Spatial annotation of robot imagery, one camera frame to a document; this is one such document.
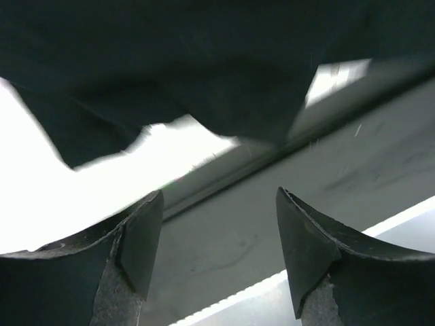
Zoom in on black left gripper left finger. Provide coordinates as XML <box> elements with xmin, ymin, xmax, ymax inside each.
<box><xmin>1</xmin><ymin>191</ymin><xmax>164</xmax><ymax>326</ymax></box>

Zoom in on black t shirt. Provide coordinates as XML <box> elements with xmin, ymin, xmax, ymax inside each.
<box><xmin>1</xmin><ymin>1</ymin><xmax>434</xmax><ymax>168</ymax></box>

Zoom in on black mounting rail plate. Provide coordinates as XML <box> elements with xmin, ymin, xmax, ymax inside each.
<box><xmin>139</xmin><ymin>76</ymin><xmax>434</xmax><ymax>325</ymax></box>

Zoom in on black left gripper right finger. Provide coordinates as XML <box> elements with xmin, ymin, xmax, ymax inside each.
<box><xmin>276</xmin><ymin>188</ymin><xmax>434</xmax><ymax>325</ymax></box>

